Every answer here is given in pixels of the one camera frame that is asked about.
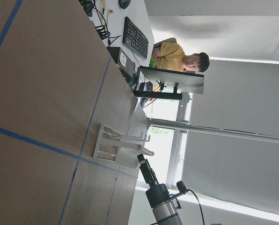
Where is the white wire cup rack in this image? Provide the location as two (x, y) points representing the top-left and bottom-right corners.
(93, 124), (154, 162)

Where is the black computer monitor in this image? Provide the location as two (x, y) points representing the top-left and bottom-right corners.
(133, 66), (204, 100)

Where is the black box with label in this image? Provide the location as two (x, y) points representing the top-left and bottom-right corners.
(107, 46), (135, 75)

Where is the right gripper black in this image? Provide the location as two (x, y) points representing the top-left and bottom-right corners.
(137, 154), (159, 187)

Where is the aluminium frame post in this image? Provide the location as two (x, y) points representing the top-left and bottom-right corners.
(150, 118), (279, 143)

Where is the white plastic cup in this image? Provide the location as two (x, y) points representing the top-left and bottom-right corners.
(115, 147), (139, 168)

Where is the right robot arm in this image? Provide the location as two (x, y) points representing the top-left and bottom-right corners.
(137, 154), (186, 225)

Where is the black keyboard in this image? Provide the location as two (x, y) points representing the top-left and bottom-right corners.
(122, 16), (149, 60)

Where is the person in yellow shirt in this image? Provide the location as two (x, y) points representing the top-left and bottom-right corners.
(149, 42), (210, 72)

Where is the black computer mouse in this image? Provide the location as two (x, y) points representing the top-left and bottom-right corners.
(118, 0), (131, 9)

